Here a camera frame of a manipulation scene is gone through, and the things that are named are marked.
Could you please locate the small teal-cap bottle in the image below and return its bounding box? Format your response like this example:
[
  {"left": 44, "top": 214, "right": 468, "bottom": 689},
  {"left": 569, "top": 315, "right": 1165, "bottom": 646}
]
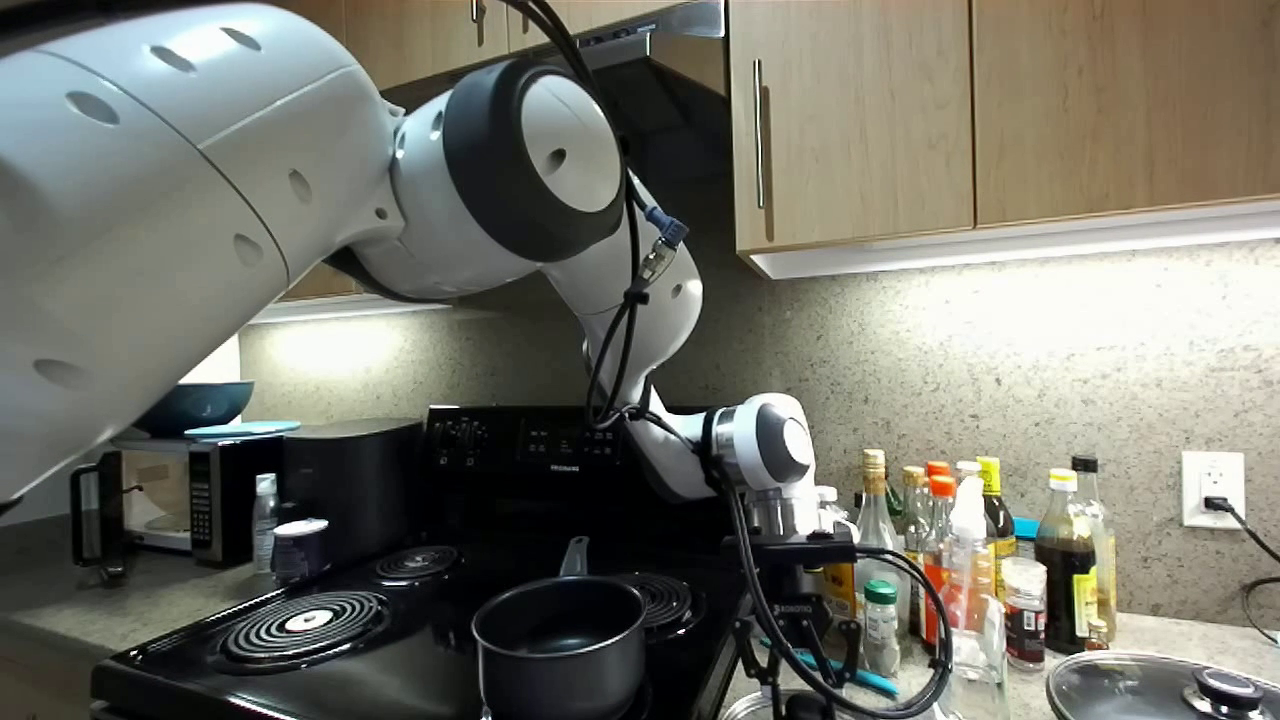
[{"left": 1002, "top": 515, "right": 1053, "bottom": 673}]

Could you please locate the clear corked glass bottle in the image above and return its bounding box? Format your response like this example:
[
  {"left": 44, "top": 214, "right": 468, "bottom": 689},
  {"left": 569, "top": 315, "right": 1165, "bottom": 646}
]
[{"left": 851, "top": 444, "right": 913, "bottom": 646}]

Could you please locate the short wooden cabinet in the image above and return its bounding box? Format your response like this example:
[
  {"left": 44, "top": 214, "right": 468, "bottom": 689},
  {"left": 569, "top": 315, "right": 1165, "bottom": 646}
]
[{"left": 513, "top": 0, "right": 690, "bottom": 52}]

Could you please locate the yellow-cap dark bottle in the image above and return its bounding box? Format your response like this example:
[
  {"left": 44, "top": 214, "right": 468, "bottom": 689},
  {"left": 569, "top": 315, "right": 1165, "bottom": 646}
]
[{"left": 975, "top": 454, "right": 1021, "bottom": 564}]

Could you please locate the white nozzle bottle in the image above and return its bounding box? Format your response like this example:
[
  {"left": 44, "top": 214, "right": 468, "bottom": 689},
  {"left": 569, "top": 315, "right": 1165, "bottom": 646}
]
[{"left": 948, "top": 459, "right": 998, "bottom": 634}]

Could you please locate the black air fryer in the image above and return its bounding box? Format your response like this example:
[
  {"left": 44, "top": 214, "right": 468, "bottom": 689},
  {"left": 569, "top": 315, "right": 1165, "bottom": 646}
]
[{"left": 276, "top": 420, "right": 430, "bottom": 564}]

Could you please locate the white wall outlet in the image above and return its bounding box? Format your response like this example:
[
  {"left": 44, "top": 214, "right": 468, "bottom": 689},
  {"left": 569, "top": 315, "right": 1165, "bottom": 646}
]
[{"left": 1182, "top": 450, "right": 1250, "bottom": 531}]

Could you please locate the light blue plate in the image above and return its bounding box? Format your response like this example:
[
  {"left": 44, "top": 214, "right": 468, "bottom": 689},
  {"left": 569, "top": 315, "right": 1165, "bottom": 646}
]
[{"left": 180, "top": 418, "right": 307, "bottom": 444}]

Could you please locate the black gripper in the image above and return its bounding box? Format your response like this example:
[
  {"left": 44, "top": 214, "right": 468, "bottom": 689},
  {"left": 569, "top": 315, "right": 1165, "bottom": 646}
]
[{"left": 772, "top": 560, "right": 845, "bottom": 673}]

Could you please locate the glass frying pan lid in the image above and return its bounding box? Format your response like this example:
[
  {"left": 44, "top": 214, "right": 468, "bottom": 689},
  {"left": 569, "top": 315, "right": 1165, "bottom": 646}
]
[{"left": 1039, "top": 648, "right": 1280, "bottom": 720}]

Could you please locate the black saucepan pot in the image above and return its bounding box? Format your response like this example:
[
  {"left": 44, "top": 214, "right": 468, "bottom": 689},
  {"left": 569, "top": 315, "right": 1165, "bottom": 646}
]
[{"left": 468, "top": 531, "right": 654, "bottom": 720}]

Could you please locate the black-cap bottle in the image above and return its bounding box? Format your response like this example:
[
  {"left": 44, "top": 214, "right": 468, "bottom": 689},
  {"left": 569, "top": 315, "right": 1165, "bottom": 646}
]
[{"left": 1074, "top": 454, "right": 1124, "bottom": 651}]

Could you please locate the black plug with cable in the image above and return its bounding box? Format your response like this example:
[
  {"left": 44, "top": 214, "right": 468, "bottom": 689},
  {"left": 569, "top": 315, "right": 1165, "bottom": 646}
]
[{"left": 1197, "top": 492, "right": 1280, "bottom": 651}]

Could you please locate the clear drinking glass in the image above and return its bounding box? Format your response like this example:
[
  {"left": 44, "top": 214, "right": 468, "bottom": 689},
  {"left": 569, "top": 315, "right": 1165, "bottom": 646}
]
[{"left": 936, "top": 594, "right": 1018, "bottom": 720}]

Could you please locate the tan-cap bottle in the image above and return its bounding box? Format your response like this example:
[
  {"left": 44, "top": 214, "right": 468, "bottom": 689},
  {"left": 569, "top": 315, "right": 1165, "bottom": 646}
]
[{"left": 897, "top": 459, "right": 934, "bottom": 564}]

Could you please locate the soy sauce bottle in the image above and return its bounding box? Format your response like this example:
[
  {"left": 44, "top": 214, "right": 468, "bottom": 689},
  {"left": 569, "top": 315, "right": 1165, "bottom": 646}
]
[{"left": 1036, "top": 465, "right": 1105, "bottom": 658}]

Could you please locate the dark blue bowl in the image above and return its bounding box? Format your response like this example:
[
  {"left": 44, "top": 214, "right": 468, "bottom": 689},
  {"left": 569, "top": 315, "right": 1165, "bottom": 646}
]
[{"left": 134, "top": 382, "right": 255, "bottom": 440}]

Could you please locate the teal knife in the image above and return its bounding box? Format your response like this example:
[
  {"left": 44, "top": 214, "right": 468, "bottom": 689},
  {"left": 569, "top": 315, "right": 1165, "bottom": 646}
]
[{"left": 795, "top": 646, "right": 913, "bottom": 699}]

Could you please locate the yellow-label oil bottle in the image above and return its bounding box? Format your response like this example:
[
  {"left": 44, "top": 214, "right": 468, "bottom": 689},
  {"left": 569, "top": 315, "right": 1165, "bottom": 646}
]
[{"left": 814, "top": 483, "right": 863, "bottom": 634}]

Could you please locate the orange-cap bottle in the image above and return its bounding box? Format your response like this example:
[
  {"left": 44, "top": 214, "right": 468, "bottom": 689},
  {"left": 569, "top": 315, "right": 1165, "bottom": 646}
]
[{"left": 916, "top": 456, "right": 967, "bottom": 658}]

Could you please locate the black microwave oven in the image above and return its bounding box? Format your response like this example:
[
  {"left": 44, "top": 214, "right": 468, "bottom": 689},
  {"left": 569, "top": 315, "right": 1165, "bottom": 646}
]
[{"left": 68, "top": 433, "right": 284, "bottom": 572}]

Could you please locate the green-cap spice shaker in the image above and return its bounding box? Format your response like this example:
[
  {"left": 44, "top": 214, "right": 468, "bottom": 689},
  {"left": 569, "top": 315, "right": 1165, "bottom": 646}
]
[{"left": 855, "top": 572, "right": 905, "bottom": 680}]

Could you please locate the black electric stove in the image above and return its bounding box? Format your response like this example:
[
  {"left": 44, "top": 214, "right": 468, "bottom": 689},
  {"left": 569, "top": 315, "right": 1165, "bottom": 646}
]
[{"left": 89, "top": 401, "right": 772, "bottom": 720}]

